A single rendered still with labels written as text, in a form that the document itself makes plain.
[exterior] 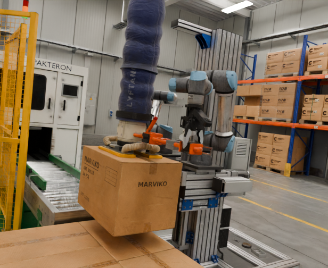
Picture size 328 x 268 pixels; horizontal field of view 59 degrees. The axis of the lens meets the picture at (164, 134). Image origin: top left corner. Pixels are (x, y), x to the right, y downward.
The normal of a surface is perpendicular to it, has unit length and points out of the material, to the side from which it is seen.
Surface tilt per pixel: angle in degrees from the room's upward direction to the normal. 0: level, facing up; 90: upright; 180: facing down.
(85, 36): 90
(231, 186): 90
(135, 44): 74
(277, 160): 87
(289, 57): 90
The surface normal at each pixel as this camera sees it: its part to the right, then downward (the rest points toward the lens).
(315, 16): -0.84, -0.07
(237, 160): 0.53, 0.10
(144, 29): 0.22, -0.19
